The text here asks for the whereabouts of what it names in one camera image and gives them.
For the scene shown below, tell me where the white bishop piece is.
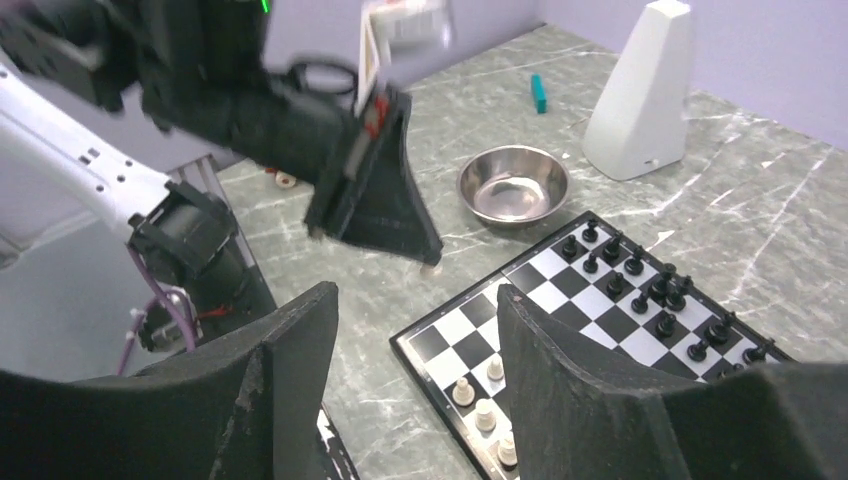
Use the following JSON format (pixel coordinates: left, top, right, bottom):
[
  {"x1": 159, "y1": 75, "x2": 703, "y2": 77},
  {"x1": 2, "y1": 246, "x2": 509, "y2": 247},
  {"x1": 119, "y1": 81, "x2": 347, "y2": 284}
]
[{"x1": 496, "y1": 432, "x2": 518, "y2": 470}]

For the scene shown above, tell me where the white king piece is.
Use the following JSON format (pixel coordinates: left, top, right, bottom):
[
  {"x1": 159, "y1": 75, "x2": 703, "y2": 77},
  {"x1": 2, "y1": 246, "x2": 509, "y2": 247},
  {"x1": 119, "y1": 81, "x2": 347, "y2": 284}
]
[{"x1": 474, "y1": 398, "x2": 498, "y2": 432}]

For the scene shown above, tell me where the grey plastic bottle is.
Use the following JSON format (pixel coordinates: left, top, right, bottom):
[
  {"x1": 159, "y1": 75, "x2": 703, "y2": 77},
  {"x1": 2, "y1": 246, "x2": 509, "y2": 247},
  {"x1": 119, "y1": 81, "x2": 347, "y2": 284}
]
[{"x1": 582, "y1": 1, "x2": 694, "y2": 181}]

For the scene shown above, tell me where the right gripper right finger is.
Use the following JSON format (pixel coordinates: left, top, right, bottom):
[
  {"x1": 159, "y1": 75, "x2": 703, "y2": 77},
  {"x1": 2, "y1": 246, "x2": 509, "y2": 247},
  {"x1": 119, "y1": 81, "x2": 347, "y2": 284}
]
[{"x1": 497, "y1": 285, "x2": 689, "y2": 479}]

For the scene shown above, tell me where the black and white chessboard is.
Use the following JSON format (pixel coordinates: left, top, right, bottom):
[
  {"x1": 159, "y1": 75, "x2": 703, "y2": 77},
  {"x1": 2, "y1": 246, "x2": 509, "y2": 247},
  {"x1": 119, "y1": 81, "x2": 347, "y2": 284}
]
[{"x1": 391, "y1": 211, "x2": 786, "y2": 479}]

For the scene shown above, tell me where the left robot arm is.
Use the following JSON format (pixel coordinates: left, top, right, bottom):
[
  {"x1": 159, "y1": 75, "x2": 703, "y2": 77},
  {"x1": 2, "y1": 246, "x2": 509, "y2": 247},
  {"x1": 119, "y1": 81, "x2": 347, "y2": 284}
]
[{"x1": 1, "y1": 1, "x2": 451, "y2": 352}]

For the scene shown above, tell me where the teal plastic block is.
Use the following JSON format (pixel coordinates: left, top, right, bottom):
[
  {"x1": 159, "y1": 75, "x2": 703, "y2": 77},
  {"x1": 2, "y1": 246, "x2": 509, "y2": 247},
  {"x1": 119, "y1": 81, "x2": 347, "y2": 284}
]
[{"x1": 530, "y1": 74, "x2": 547, "y2": 114}]

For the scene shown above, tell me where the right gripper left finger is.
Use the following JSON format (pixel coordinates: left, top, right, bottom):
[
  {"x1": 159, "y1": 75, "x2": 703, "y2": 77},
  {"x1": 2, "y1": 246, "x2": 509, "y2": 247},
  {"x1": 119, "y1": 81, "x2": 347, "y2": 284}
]
[{"x1": 139, "y1": 282, "x2": 339, "y2": 479}]

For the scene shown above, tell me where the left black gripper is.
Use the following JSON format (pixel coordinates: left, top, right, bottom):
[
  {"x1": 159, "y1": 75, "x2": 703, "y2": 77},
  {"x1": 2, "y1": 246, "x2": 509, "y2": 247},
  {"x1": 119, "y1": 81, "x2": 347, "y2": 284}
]
[{"x1": 139, "y1": 1, "x2": 443, "y2": 267}]

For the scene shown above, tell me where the empty steel bowl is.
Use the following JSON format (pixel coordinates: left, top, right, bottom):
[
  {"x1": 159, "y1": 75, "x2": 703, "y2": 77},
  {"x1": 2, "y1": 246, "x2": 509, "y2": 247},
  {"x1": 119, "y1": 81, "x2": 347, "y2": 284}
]
[{"x1": 456, "y1": 144, "x2": 573, "y2": 228}]

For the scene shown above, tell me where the white chess piece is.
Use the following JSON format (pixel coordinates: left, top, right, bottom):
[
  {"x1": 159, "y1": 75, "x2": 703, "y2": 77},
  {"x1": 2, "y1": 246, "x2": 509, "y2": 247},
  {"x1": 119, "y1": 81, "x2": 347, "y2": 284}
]
[{"x1": 451, "y1": 377, "x2": 476, "y2": 407}]

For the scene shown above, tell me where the white pawn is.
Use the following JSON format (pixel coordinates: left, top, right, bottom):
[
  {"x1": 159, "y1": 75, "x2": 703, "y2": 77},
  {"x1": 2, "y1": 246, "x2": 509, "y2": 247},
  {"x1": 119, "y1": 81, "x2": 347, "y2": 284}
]
[{"x1": 486, "y1": 354, "x2": 505, "y2": 382}]

